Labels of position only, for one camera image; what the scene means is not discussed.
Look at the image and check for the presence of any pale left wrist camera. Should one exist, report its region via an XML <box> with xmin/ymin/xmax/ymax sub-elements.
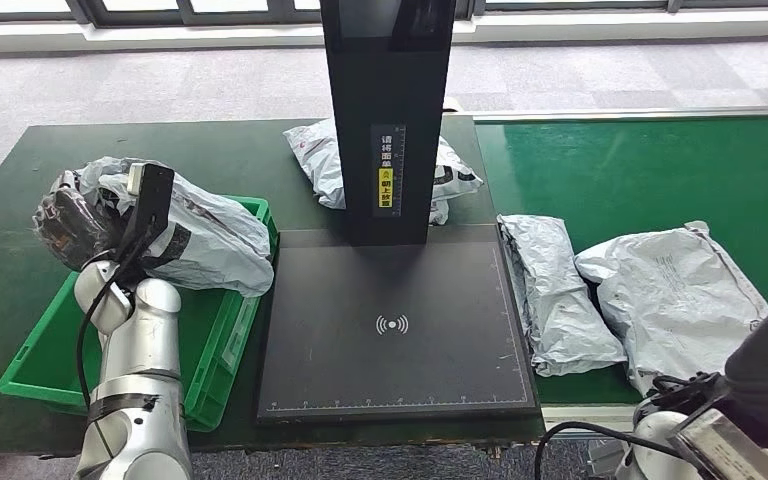
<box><xmin>117</xmin><ymin>162</ymin><xmax>177</xmax><ymax>266</ymax></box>

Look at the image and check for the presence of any narrow grey parcel bag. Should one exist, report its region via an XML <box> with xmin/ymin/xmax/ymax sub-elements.
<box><xmin>496</xmin><ymin>213</ymin><xmax>628</xmax><ymax>379</ymax></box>

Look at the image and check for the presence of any black inbound scanner machine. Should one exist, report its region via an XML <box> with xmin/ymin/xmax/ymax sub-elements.
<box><xmin>256</xmin><ymin>0</ymin><xmax>541</xmax><ymax>425</ymax></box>

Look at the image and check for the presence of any large grey parcel bag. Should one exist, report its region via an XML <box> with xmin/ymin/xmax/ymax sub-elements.
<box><xmin>574</xmin><ymin>220</ymin><xmax>768</xmax><ymax>397</ymax></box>

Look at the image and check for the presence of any green conveyor belt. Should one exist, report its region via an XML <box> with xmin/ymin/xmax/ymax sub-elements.
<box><xmin>475</xmin><ymin>115</ymin><xmax>768</xmax><ymax>407</ymax></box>

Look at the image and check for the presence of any black yellow warning label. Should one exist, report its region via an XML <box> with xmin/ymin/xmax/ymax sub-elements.
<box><xmin>370</xmin><ymin>123</ymin><xmax>407</xmax><ymax>218</ymax></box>

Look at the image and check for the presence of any grey parcel bag black print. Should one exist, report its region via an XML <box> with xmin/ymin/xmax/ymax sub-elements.
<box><xmin>283</xmin><ymin>117</ymin><xmax>485</xmax><ymax>227</ymax></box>

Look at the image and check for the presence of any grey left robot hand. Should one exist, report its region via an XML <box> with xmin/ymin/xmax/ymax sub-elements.
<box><xmin>32</xmin><ymin>169</ymin><xmax>127</xmax><ymax>273</ymax></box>

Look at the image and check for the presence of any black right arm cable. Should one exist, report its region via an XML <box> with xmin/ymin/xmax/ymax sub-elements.
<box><xmin>533</xmin><ymin>420</ymin><xmax>687</xmax><ymax>480</ymax></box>

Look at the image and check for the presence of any dark window frame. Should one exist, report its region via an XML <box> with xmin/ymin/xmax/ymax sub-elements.
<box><xmin>0</xmin><ymin>0</ymin><xmax>768</xmax><ymax>28</ymax></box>

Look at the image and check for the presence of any green plastic crate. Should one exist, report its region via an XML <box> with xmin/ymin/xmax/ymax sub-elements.
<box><xmin>0</xmin><ymin>195</ymin><xmax>281</xmax><ymax>433</ymax></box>

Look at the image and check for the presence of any grey parcel bag red print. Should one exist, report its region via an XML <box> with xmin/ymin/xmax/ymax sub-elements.
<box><xmin>75</xmin><ymin>156</ymin><xmax>276</xmax><ymax>298</ymax></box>

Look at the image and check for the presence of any white window sill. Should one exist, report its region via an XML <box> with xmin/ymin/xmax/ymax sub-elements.
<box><xmin>0</xmin><ymin>11</ymin><xmax>768</xmax><ymax>53</ymax></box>

